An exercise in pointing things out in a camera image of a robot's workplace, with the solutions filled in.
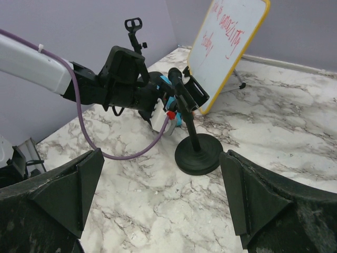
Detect black microphone orange tip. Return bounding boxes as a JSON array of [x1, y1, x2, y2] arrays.
[[168, 67, 199, 112]]

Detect yellow-framed whiteboard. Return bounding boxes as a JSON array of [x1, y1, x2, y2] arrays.
[[187, 0, 270, 114]]

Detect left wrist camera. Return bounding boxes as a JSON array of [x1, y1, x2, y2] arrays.
[[150, 99, 177, 136]]

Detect black microphone stand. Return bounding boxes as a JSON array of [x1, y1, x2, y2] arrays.
[[174, 75, 224, 177], [124, 17, 148, 55]]

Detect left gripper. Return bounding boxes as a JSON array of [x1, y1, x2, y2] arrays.
[[138, 71, 164, 125]]

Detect blue-headed microphone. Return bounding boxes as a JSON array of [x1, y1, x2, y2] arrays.
[[156, 74, 182, 127]]

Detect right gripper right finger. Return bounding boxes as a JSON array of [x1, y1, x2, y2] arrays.
[[220, 150, 336, 252]]

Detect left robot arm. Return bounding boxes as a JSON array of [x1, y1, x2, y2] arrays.
[[1, 30, 176, 131]]

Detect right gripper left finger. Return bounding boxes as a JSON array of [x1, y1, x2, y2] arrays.
[[1, 148, 104, 252]]

